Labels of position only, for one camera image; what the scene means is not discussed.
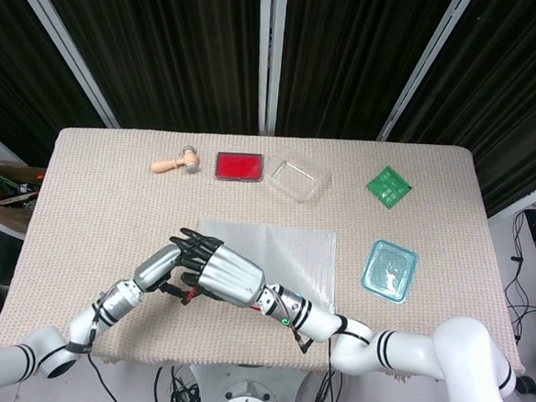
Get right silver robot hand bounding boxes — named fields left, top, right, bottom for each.
left=164, top=227, right=269, bottom=310

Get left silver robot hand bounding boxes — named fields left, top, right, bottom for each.
left=130, top=240, right=202, bottom=306

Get clear zipper pouch red trim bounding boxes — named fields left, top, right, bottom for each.
left=182, top=219, right=344, bottom=318

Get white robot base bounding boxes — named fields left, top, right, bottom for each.
left=187, top=363, right=318, bottom=402

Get beige woven tablecloth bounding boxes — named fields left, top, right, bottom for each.
left=0, top=114, right=536, bottom=396

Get red ink pad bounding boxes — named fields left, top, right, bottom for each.
left=212, top=150, right=268, bottom=185

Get clear plastic box lid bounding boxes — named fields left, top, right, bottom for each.
left=263, top=148, right=337, bottom=208

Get teal plastic tray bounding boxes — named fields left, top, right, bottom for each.
left=357, top=237, right=420, bottom=307

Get cardboard box with tools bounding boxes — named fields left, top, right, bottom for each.
left=0, top=164, right=48, bottom=235

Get green foil packet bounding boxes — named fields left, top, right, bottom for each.
left=363, top=163, right=416, bottom=211

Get black caster wheel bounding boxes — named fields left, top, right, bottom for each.
left=514, top=374, right=536, bottom=396

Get wooden handle stamp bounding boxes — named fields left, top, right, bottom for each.
left=149, top=142, right=203, bottom=178

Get black cables under table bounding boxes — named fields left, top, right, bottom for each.
left=151, top=363, right=206, bottom=402

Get white vertical frame post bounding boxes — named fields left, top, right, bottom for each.
left=249, top=0, right=288, bottom=137

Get white slanted frame post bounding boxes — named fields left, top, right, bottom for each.
left=0, top=0, right=128, bottom=128
left=375, top=0, right=473, bottom=148

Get black floor cables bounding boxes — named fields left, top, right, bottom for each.
left=499, top=192, right=536, bottom=345

